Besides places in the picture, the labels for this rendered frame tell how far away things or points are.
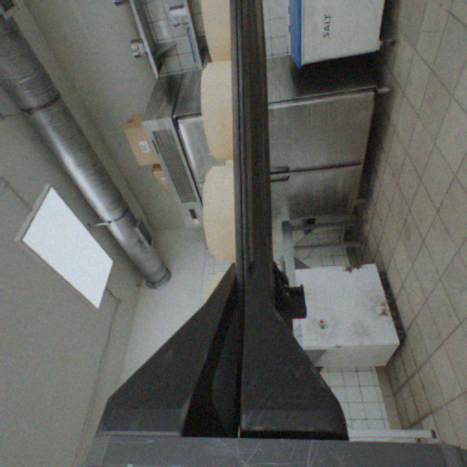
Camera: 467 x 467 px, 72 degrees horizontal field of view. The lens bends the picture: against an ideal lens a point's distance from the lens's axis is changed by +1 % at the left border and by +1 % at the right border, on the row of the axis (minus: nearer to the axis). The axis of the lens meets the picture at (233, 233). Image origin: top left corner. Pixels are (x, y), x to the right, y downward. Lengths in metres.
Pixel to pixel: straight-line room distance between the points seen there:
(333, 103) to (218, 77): 2.63
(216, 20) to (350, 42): 2.73
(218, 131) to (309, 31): 2.66
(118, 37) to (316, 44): 1.85
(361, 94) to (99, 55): 2.48
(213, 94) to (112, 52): 3.58
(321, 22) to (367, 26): 0.34
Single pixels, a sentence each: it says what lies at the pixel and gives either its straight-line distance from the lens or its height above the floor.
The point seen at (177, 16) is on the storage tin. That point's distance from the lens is 3.23.
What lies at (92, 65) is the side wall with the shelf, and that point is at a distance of 3.87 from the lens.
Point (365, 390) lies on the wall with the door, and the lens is 3.91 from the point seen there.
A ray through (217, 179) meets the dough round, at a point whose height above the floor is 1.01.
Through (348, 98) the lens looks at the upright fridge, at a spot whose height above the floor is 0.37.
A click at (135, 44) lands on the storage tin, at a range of 3.41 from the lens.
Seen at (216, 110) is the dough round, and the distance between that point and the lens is 0.16.
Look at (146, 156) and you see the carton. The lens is 3.32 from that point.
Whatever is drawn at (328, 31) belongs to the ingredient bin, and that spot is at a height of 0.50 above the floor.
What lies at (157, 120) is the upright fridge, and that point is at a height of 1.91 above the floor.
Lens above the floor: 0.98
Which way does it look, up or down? 8 degrees up
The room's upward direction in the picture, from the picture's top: 95 degrees counter-clockwise
